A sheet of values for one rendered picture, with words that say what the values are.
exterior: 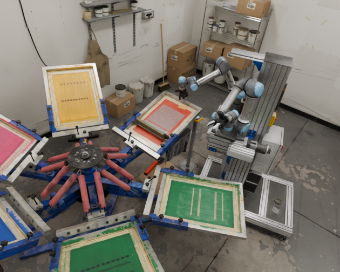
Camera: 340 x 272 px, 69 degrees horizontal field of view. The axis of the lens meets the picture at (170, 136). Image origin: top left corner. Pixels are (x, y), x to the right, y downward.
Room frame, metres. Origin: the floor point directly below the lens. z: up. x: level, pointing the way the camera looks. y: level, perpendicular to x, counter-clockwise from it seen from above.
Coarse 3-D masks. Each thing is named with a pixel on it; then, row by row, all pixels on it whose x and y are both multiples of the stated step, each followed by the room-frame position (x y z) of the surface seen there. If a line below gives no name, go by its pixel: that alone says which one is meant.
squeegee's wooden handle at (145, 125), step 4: (136, 120) 2.27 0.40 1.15; (140, 120) 2.24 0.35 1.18; (140, 124) 2.24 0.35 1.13; (144, 124) 2.19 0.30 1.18; (148, 124) 2.19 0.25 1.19; (148, 128) 2.17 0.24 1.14; (152, 128) 2.12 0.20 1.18; (156, 132) 2.09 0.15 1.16; (160, 132) 2.07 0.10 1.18; (160, 136) 2.07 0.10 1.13; (164, 136) 2.06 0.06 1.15
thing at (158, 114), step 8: (160, 104) 2.61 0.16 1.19; (168, 104) 2.60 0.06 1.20; (176, 104) 2.60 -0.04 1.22; (152, 112) 2.48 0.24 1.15; (160, 112) 2.48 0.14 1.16; (168, 112) 2.47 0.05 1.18; (144, 120) 2.36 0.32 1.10; (152, 120) 2.35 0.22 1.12; (160, 120) 2.35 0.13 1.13; (136, 128) 2.24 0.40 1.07; (144, 136) 2.13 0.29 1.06
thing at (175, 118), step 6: (180, 108) 2.53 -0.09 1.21; (174, 114) 2.43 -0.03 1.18; (180, 114) 2.43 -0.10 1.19; (186, 114) 2.43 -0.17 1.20; (168, 120) 2.35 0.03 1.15; (174, 120) 2.34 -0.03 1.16; (180, 120) 2.34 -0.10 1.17; (162, 126) 2.26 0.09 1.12; (168, 126) 2.26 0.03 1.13; (174, 126) 2.26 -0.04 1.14; (168, 132) 2.17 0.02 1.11; (150, 138) 2.09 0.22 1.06; (156, 138) 2.09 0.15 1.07
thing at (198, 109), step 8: (160, 96) 2.71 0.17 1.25; (168, 96) 2.74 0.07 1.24; (176, 96) 2.70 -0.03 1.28; (152, 104) 2.57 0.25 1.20; (192, 104) 2.55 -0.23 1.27; (144, 112) 2.46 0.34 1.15; (200, 112) 2.45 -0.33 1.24; (192, 120) 2.32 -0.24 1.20; (184, 128) 2.20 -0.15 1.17; (136, 136) 2.09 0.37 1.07; (144, 144) 1.99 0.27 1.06
